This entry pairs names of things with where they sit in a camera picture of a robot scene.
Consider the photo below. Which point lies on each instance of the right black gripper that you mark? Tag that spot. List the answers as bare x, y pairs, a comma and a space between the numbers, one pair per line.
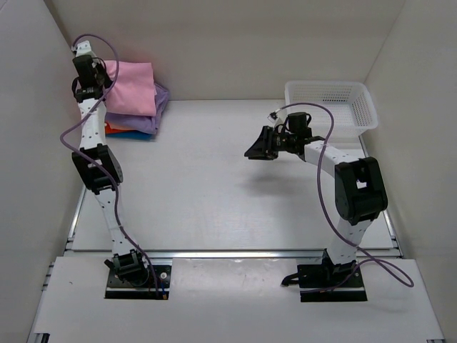
263, 148

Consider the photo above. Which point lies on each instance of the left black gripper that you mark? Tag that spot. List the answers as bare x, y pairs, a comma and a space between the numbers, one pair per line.
102, 67

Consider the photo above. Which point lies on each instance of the pink t shirt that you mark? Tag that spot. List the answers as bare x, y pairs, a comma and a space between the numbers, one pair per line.
134, 90

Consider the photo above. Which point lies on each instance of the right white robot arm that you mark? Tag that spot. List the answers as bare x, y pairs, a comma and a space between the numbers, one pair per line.
359, 192

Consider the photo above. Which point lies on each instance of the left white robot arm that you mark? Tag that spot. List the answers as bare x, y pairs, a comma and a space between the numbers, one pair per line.
99, 169

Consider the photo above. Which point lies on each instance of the orange folded t shirt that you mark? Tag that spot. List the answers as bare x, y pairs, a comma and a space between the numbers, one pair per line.
109, 130

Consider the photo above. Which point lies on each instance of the blue folded t shirt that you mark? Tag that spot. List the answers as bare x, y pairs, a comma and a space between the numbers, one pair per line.
135, 135

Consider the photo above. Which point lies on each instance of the purple folded t shirt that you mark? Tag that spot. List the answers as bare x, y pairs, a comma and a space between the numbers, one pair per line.
145, 124

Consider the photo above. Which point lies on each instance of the white plastic basket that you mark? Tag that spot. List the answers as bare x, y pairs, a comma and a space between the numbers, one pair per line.
349, 102

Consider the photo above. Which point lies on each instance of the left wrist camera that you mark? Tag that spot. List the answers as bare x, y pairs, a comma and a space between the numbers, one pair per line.
83, 48

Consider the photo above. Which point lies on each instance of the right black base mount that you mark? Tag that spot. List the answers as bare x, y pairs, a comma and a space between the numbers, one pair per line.
328, 282

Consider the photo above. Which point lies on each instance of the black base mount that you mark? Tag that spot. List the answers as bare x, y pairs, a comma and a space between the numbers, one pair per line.
328, 282
128, 280

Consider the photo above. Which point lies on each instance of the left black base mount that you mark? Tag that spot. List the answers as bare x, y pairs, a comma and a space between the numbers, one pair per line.
128, 280

